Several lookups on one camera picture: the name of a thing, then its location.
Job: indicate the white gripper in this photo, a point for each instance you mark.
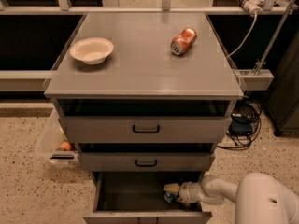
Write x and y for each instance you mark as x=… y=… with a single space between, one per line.
x=186 y=191

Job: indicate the blue pepsi can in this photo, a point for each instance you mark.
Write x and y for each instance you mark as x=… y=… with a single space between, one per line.
x=170 y=197

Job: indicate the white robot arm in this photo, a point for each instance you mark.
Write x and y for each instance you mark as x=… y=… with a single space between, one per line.
x=258 y=198

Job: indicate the grey bottom drawer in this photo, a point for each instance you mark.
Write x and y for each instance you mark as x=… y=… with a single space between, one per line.
x=138 y=198

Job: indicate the grey drawer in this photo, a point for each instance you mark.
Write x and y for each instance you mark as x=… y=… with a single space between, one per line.
x=138 y=198
x=145 y=162
x=144 y=130

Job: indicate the grey middle drawer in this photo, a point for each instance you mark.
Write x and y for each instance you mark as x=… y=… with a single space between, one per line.
x=145 y=162

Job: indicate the grey drawer cabinet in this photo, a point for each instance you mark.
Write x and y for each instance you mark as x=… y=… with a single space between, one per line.
x=144 y=78

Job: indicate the grey top drawer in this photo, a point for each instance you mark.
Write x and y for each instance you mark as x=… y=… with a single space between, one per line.
x=144 y=130

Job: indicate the crushed orange soda can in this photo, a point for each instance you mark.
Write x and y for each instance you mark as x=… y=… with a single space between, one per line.
x=183 y=41

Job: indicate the blue box on floor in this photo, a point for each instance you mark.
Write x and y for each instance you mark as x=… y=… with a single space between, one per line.
x=240 y=126

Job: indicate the orange fruit in bin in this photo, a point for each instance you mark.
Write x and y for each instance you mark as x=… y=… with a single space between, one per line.
x=65 y=146

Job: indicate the clear plastic storage bin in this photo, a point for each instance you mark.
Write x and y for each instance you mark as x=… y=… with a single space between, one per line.
x=49 y=142

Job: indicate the dark cabinet at right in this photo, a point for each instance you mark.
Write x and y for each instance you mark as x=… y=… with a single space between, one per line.
x=282 y=102

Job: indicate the white paper bowl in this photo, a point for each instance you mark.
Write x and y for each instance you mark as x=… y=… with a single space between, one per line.
x=92 y=51

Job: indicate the white power strip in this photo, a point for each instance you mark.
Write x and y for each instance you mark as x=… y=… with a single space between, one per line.
x=251 y=6

